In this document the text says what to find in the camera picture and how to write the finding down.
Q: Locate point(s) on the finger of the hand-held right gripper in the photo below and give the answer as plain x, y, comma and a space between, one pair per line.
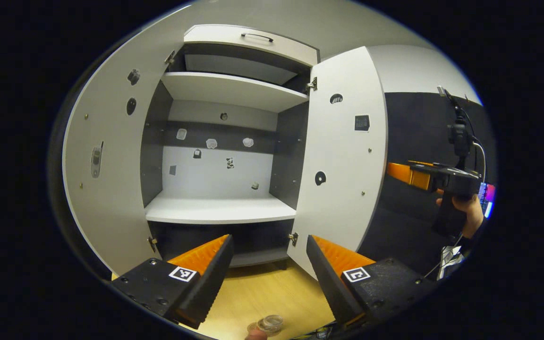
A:
404, 174

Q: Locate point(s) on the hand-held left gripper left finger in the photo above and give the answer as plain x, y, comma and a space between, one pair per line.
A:
210, 283

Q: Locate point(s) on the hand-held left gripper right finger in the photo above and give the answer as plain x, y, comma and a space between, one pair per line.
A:
331, 283

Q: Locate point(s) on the round brown coaster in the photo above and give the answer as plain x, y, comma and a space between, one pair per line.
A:
251, 327

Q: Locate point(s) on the headphone sticker grey cabinet door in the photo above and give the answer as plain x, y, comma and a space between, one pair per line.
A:
343, 212

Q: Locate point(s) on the clear glass bottle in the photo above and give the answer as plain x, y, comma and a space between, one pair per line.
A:
270, 323

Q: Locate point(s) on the grey cabinet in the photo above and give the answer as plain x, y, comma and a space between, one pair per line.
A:
215, 177

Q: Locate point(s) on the camera sticker grey cabinet door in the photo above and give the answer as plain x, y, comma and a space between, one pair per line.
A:
111, 203

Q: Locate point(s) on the metal door hinge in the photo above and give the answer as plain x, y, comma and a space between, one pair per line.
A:
170, 57
152, 243
312, 85
293, 238

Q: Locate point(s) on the grey cabinet shelf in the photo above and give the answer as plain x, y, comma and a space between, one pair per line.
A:
220, 210
234, 89

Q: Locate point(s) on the computer monitor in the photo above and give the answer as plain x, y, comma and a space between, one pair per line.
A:
488, 198

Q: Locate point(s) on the white device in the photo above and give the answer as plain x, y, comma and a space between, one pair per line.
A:
449, 257

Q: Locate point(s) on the black mounted camera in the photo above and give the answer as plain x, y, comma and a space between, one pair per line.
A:
460, 137

